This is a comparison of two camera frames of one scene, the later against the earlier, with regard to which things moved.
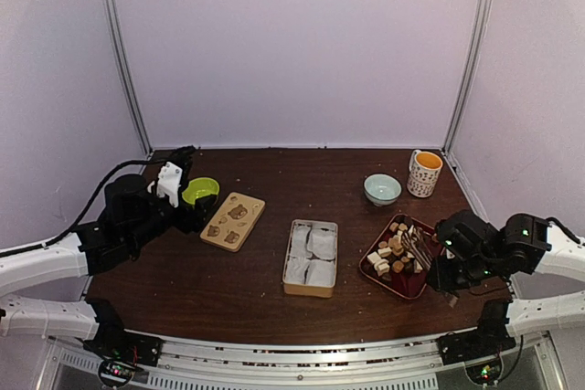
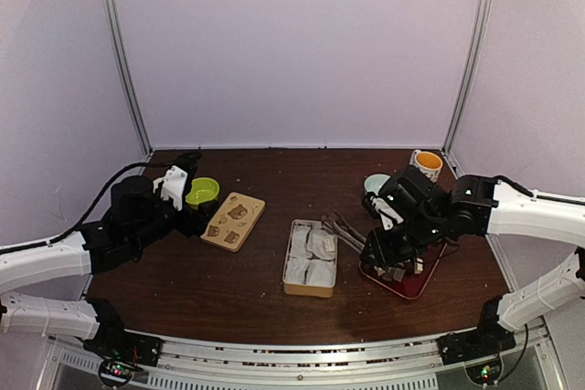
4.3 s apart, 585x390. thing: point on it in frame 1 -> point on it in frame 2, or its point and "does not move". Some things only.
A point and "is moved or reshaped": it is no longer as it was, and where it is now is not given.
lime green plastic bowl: x=198 y=187 does not move
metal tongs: x=419 y=247 is moved or reshaped
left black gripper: x=193 y=216 does not move
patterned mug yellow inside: x=424 y=171 does not move
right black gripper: x=442 y=280 -> x=381 y=256
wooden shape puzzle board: x=232 y=223 does not move
